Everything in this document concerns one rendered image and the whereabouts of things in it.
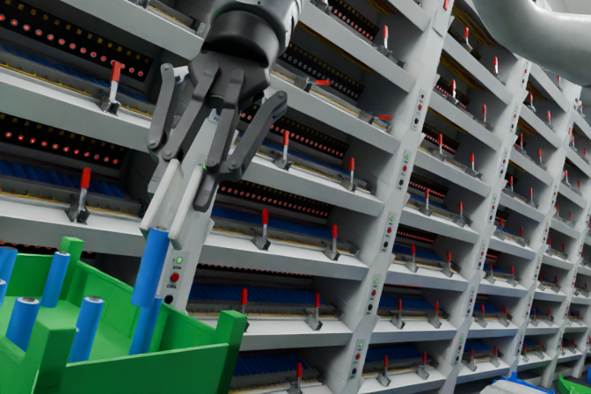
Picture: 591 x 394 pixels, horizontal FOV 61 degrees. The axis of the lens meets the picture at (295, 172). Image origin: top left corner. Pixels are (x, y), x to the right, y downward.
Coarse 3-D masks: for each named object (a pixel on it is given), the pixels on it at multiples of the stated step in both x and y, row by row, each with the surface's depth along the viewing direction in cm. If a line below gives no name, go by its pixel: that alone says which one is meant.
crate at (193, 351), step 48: (96, 288) 60; (0, 336) 35; (48, 336) 32; (96, 336) 54; (192, 336) 51; (240, 336) 47; (0, 384) 33; (48, 384) 32; (96, 384) 35; (144, 384) 39; (192, 384) 43
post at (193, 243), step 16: (176, 0) 110; (192, 0) 106; (208, 0) 102; (160, 64) 109; (176, 64) 104; (160, 80) 107; (208, 128) 98; (192, 144) 96; (208, 144) 98; (144, 160) 105; (192, 160) 96; (128, 176) 108; (144, 176) 103; (176, 208) 95; (208, 208) 101; (192, 224) 98; (192, 240) 99; (112, 256) 105; (128, 256) 101; (192, 256) 99; (128, 272) 99; (192, 272) 100; (160, 288) 95; (176, 304) 98
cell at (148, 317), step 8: (160, 296) 51; (160, 304) 50; (144, 312) 50; (152, 312) 50; (144, 320) 50; (152, 320) 50; (136, 328) 50; (144, 328) 50; (152, 328) 50; (136, 336) 50; (144, 336) 50; (136, 344) 49; (144, 344) 50; (136, 352) 49; (144, 352) 50
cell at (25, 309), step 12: (24, 300) 40; (36, 300) 41; (12, 312) 39; (24, 312) 39; (36, 312) 40; (12, 324) 39; (24, 324) 39; (12, 336) 39; (24, 336) 39; (24, 348) 40
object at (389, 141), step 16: (288, 64) 134; (272, 80) 108; (288, 96) 113; (304, 96) 116; (336, 96) 150; (304, 112) 118; (320, 112) 121; (336, 112) 125; (352, 128) 131; (368, 128) 135; (400, 128) 147; (384, 144) 143
